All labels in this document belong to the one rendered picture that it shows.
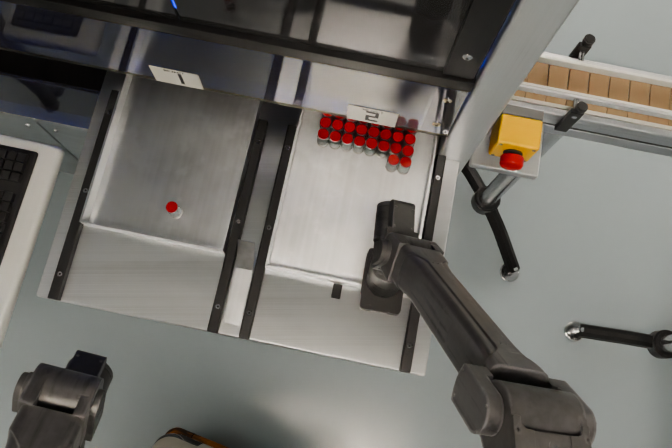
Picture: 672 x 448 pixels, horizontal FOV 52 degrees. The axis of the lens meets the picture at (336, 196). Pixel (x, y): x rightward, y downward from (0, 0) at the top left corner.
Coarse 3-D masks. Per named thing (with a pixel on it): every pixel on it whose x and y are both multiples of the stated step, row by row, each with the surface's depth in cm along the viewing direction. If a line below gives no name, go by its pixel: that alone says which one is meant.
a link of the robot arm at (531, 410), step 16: (496, 384) 60; (512, 384) 60; (512, 400) 58; (528, 400) 58; (544, 400) 59; (560, 400) 60; (576, 400) 60; (512, 416) 57; (528, 416) 58; (544, 416) 58; (560, 416) 59; (576, 416) 59; (512, 432) 56; (528, 432) 57; (544, 432) 57; (560, 432) 58; (576, 432) 59
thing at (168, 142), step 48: (144, 96) 131; (192, 96) 131; (144, 144) 128; (192, 144) 129; (240, 144) 129; (96, 192) 125; (144, 192) 126; (192, 192) 126; (240, 192) 127; (192, 240) 124
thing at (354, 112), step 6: (348, 108) 115; (354, 108) 114; (360, 108) 114; (366, 108) 113; (348, 114) 117; (354, 114) 117; (360, 114) 116; (366, 114) 116; (372, 114) 115; (384, 114) 114; (390, 114) 114; (396, 114) 113; (360, 120) 119; (366, 120) 118; (378, 120) 117; (384, 120) 117; (390, 120) 116; (396, 120) 116; (390, 126) 119
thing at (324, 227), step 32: (320, 160) 128; (352, 160) 129; (384, 160) 129; (416, 160) 129; (288, 192) 127; (320, 192) 127; (352, 192) 127; (384, 192) 127; (416, 192) 127; (288, 224) 125; (320, 224) 125; (352, 224) 125; (416, 224) 126; (288, 256) 124; (320, 256) 124; (352, 256) 124
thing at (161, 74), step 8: (152, 72) 117; (160, 72) 116; (168, 72) 115; (176, 72) 115; (184, 72) 114; (160, 80) 120; (168, 80) 119; (176, 80) 118; (184, 80) 117; (192, 80) 117; (200, 88) 120
